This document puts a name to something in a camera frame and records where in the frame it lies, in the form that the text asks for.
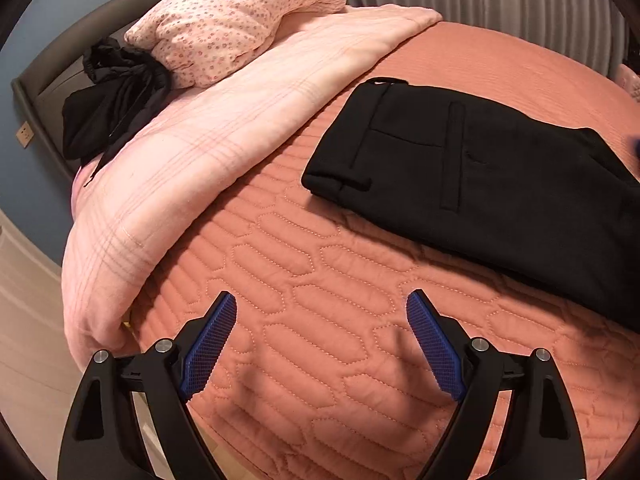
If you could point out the grey bed headboard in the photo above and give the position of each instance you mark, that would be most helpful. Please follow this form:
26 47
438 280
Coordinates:
45 95

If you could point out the wall socket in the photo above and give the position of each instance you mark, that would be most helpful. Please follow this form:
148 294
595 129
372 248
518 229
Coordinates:
25 135

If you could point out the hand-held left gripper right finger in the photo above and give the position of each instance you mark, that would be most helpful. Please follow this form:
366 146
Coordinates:
432 345

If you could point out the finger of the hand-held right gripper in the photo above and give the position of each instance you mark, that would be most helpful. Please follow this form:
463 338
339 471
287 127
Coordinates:
636 142

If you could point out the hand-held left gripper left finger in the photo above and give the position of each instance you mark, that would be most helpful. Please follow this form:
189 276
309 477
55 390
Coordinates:
212 340

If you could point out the pink floral pillow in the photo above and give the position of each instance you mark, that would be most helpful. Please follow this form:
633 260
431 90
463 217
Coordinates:
225 25

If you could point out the pink plaid blanket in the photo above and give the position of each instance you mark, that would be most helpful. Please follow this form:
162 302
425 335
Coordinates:
210 140

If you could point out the black jacket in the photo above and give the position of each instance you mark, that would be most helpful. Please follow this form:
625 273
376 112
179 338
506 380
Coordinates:
110 105

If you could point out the grey curtain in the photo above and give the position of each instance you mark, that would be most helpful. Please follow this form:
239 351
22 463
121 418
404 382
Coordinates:
500 0

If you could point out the orange quilted bedspread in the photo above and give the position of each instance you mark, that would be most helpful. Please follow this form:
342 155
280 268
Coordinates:
320 280

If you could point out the black pants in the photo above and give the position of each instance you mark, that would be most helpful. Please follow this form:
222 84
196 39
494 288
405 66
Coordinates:
500 190

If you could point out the pink suitcase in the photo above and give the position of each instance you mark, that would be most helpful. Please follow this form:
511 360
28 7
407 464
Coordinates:
631 79

